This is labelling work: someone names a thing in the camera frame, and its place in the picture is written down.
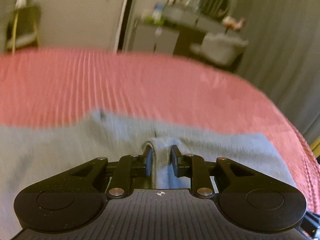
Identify gold tiered side table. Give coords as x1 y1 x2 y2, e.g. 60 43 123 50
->
5 4 41 53

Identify grey dresser desk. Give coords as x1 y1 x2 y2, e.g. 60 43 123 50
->
162 6 240 56

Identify round black mirror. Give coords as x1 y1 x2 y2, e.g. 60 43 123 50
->
199 0 231 20

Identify white door frame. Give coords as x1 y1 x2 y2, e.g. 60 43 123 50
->
113 0 133 53

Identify grey bedside cabinet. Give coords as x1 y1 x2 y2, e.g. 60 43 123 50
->
127 20 180 55

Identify grey curtain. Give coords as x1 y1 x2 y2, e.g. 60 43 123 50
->
234 0 319 142

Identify grey sweatpants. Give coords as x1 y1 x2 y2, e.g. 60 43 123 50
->
1 111 294 239

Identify pink ribbed bedspread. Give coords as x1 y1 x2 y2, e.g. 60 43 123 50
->
1 48 319 212

